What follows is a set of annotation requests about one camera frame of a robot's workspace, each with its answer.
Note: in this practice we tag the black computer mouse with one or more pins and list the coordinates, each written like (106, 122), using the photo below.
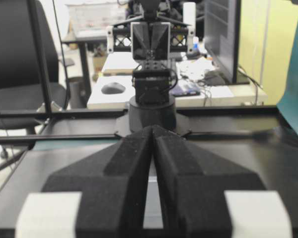
(113, 88)

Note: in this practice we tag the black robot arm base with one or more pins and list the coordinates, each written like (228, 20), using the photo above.
(152, 103)

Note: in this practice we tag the white desk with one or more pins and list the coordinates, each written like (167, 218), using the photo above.
(193, 85)

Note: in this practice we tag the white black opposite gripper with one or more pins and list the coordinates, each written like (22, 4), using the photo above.
(150, 40)

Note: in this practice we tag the white cylinder bottle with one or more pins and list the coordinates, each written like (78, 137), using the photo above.
(189, 13)

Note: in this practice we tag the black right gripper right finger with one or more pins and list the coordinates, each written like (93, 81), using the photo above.
(209, 196)

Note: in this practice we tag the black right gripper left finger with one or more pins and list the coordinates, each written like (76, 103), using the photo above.
(100, 196)

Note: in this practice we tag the black aluminium frame rail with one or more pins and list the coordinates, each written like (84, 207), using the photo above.
(202, 123)

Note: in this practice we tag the black office chair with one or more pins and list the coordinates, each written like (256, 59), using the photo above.
(20, 87)

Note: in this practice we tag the black computer monitor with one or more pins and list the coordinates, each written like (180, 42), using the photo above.
(221, 37)

